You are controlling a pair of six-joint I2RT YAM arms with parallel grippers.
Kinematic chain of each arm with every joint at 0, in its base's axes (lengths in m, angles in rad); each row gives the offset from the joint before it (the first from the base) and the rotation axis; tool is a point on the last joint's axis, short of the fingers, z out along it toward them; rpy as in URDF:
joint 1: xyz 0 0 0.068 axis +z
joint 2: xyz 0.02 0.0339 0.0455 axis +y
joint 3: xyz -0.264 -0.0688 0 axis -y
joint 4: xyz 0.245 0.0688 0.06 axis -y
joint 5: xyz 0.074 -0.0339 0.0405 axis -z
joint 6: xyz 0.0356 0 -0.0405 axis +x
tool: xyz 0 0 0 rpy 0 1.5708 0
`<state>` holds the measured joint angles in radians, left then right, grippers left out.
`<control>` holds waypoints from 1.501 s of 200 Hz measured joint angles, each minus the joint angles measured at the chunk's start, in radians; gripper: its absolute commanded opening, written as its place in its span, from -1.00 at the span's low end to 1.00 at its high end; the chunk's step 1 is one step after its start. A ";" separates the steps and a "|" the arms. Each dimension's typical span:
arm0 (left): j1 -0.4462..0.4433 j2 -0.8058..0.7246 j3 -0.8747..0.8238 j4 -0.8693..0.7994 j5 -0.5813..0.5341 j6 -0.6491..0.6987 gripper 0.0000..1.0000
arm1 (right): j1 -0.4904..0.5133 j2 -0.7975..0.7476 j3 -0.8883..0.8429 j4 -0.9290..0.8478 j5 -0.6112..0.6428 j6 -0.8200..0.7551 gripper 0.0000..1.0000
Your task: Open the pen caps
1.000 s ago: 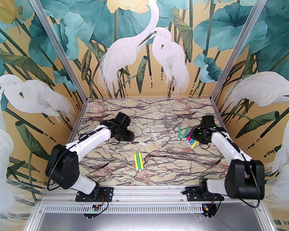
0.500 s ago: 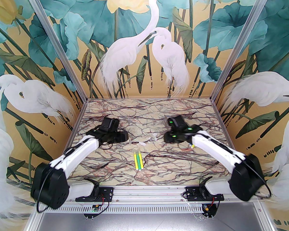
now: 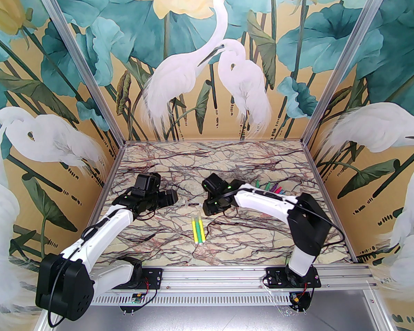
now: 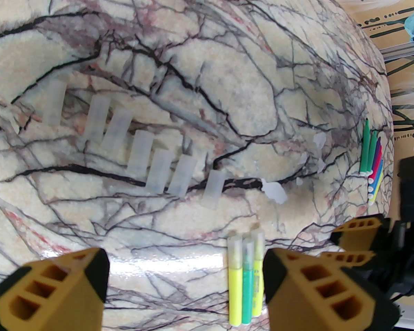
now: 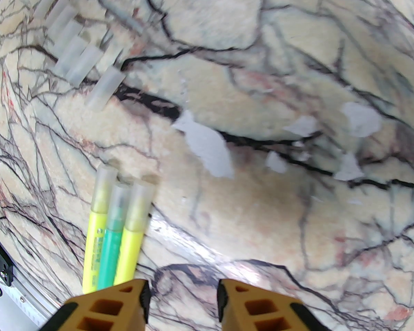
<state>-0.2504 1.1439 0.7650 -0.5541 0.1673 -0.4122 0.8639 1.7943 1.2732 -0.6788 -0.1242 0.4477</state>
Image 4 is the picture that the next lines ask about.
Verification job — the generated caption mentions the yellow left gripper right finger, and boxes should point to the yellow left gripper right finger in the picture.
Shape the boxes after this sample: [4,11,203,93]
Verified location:
[263,248,401,331]

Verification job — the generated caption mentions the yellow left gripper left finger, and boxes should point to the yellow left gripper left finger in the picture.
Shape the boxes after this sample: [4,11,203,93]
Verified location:
[0,248,110,331]

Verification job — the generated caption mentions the yellow marker pen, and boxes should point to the yellow marker pen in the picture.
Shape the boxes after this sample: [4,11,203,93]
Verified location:
[367,181,381,207]
[227,235,244,326]
[251,229,266,318]

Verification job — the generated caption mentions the blue marker pen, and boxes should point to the blue marker pen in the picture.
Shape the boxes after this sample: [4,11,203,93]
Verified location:
[368,157,384,193]
[368,164,384,199]

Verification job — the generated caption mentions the pink marker pen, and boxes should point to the pink marker pen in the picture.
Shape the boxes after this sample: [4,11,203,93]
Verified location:
[369,147,383,185]

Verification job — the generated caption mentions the green marker pen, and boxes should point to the green marker pen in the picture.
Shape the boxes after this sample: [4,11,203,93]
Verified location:
[366,130,378,177]
[241,238,256,324]
[360,118,371,175]

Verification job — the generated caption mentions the purple marker pen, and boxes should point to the purple marker pen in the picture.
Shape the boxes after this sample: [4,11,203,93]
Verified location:
[370,137,382,179]

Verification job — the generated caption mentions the translucent pen cap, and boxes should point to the translucent pen cap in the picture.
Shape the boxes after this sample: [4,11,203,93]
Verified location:
[126,130,155,174]
[168,154,198,197]
[146,149,175,194]
[85,95,111,143]
[203,170,226,210]
[102,108,133,151]

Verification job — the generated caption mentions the aluminium frame post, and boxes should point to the aluminium frame post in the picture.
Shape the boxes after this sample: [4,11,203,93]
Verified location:
[379,38,414,60]

